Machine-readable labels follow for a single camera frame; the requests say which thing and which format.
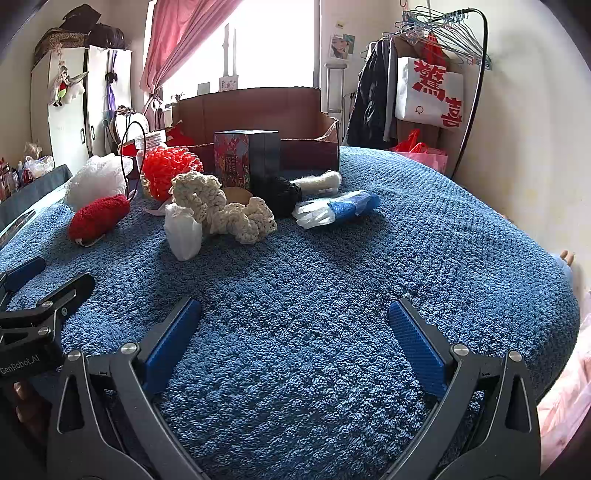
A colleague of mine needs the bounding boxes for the pink plastic bag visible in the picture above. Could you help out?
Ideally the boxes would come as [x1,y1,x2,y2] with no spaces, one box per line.
[391,129,448,174]

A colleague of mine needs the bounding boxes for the red knitted pouch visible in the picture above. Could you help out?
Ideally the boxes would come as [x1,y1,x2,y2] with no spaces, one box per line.
[68,194,130,247]

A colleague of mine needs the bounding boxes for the white wardrobe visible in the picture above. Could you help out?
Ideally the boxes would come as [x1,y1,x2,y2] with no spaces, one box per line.
[30,46,132,174]

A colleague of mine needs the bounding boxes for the blue knitted blanket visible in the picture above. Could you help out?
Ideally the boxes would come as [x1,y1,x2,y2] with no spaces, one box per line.
[1,147,580,479]

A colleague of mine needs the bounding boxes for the wall poster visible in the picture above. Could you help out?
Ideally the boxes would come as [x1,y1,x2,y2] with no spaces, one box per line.
[329,34,356,60]

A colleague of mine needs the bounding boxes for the black clothes rack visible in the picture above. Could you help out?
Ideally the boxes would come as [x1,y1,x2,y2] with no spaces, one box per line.
[383,1,492,180]

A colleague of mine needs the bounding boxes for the dark hanging jacket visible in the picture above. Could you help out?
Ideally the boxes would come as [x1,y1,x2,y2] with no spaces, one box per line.
[346,37,398,149]

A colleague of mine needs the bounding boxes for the brown cardboard box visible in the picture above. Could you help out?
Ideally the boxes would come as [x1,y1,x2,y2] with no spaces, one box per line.
[172,87,341,174]

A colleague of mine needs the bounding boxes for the white bag red characters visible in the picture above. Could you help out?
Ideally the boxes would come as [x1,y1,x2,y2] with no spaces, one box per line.
[394,57,464,131]

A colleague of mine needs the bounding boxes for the cream crocheted yarn piece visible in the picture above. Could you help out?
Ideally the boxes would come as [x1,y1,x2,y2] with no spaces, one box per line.
[169,171,277,245]

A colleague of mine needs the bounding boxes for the white mesh bath pouf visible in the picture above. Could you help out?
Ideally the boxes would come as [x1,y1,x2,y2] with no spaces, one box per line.
[65,153,133,213]

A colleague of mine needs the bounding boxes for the dark patterned gift box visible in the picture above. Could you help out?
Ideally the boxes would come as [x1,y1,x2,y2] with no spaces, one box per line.
[213,130,280,190]

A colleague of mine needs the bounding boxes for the red foam net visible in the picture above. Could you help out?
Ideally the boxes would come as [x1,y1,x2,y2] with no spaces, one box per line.
[142,146,204,202]

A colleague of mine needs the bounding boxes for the pink curtain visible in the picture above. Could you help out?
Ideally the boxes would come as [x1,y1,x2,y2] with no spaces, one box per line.
[139,0,242,95]

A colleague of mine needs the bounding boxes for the white fluffy black toy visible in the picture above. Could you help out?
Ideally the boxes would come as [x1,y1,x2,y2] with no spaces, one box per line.
[252,170,342,218]

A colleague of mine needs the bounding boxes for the dark side table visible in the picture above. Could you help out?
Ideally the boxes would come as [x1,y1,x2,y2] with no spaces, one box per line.
[0,165,72,230]

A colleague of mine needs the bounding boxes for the white small plastic bag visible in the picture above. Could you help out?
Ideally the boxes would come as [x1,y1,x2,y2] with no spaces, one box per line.
[164,203,202,261]

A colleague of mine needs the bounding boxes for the blue white cloth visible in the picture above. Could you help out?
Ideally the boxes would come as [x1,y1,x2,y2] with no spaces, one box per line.
[291,190,381,230]

